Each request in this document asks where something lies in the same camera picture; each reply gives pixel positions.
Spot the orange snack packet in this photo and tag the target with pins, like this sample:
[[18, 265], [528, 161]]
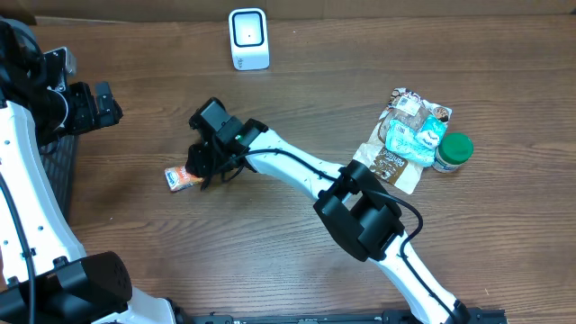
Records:
[[178, 178]]

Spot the green lid jar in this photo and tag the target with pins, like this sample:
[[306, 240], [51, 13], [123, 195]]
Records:
[[453, 151]]

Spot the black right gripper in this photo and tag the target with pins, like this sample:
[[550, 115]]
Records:
[[203, 159]]

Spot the beige brown snack bag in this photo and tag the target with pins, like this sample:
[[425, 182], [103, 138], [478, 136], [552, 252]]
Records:
[[411, 109]]

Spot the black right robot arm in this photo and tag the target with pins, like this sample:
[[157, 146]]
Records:
[[358, 213]]

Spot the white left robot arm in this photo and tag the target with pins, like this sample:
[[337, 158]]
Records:
[[50, 278]]

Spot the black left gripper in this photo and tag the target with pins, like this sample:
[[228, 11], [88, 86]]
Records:
[[91, 116]]

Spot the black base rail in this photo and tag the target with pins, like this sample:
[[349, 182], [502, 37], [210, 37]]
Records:
[[479, 316]]

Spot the small teal white packet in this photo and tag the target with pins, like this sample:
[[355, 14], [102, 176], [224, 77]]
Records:
[[431, 132]]

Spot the white barcode scanner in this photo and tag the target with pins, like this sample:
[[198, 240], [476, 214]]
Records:
[[248, 37]]

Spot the teal snack packet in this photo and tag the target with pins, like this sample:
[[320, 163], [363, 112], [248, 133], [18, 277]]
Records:
[[400, 139]]

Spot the grey plastic mesh basket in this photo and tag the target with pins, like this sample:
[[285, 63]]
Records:
[[59, 157]]

